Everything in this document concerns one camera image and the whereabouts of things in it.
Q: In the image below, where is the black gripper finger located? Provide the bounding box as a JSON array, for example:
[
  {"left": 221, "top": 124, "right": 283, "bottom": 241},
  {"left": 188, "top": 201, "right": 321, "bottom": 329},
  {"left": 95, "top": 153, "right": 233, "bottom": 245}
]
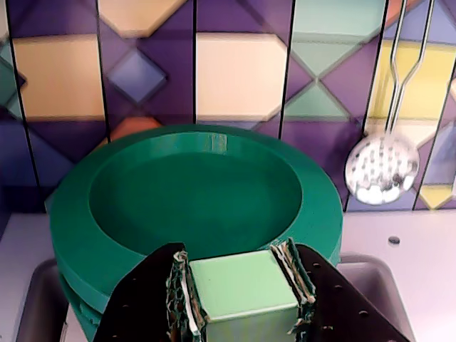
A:
[
  {"left": 93, "top": 242, "right": 208, "bottom": 342},
  {"left": 269, "top": 237, "right": 418, "bottom": 342}
]

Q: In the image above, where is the green round lid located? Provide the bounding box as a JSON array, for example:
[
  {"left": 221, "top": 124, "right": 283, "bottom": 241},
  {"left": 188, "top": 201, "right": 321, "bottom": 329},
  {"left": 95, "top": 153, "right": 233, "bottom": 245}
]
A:
[{"left": 44, "top": 123, "right": 345, "bottom": 342}]

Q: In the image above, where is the grey toy sink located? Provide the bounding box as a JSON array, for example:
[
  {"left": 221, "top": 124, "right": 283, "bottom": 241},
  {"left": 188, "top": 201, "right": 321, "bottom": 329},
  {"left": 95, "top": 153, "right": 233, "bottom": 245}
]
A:
[{"left": 21, "top": 253, "right": 418, "bottom": 342}]

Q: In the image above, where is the green ribbed container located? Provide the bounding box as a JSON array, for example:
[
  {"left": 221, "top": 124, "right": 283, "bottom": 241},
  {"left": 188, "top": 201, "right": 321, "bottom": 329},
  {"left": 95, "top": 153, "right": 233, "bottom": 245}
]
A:
[{"left": 58, "top": 272, "right": 112, "bottom": 340}]

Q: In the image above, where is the metal skimmer spoon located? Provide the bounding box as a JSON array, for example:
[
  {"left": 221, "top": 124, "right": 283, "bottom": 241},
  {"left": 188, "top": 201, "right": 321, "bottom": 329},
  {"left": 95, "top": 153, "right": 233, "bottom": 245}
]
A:
[{"left": 344, "top": 0, "right": 436, "bottom": 206}]

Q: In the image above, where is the blue toy kitchen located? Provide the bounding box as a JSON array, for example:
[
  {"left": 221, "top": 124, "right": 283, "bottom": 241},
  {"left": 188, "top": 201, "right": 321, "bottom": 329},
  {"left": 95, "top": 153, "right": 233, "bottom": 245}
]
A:
[{"left": 0, "top": 0, "right": 456, "bottom": 342}]

